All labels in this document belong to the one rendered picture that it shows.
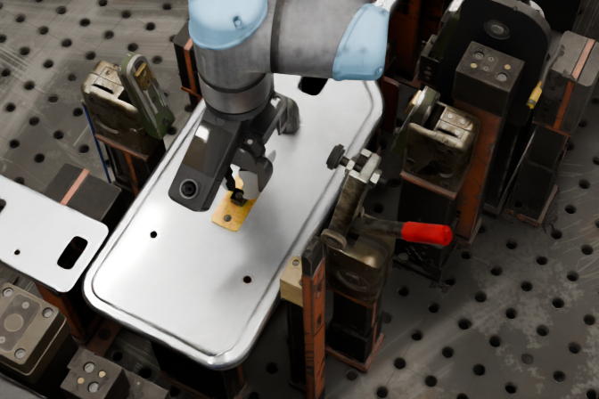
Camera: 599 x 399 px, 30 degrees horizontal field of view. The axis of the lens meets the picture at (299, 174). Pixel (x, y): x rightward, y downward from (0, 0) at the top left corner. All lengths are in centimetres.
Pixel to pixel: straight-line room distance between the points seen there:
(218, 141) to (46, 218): 29
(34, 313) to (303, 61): 43
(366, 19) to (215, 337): 43
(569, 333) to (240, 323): 55
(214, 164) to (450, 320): 56
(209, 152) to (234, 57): 16
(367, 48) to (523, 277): 69
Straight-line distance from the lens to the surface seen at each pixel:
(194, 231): 136
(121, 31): 192
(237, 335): 130
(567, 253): 171
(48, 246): 139
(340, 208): 122
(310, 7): 109
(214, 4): 107
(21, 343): 128
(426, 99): 133
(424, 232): 120
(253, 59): 109
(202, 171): 121
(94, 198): 143
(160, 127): 144
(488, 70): 134
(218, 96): 115
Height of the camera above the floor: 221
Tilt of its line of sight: 60 degrees down
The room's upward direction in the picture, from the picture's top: 2 degrees counter-clockwise
